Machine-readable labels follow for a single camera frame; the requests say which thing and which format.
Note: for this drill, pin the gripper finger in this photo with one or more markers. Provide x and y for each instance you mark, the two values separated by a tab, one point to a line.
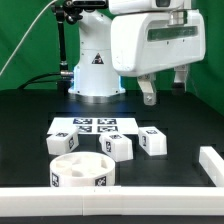
180	79
147	86

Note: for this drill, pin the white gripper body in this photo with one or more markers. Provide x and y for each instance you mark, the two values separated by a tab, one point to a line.
148	42

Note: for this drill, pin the white round stool seat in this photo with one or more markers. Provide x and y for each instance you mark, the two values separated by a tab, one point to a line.
82	169

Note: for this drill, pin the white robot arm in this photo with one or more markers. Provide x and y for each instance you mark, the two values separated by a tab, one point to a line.
113	8

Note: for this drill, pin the white marker sheet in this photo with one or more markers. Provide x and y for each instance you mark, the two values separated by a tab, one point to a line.
94	125

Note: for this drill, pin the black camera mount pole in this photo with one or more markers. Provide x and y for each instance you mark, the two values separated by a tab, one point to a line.
62	40

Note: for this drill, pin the white right barrier rail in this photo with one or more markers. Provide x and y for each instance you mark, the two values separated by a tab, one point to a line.
213	165

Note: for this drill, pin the white barrier rail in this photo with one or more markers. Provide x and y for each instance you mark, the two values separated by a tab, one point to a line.
213	165
86	201

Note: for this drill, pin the white front barrier rail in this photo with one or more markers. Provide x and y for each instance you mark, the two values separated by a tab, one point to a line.
86	201

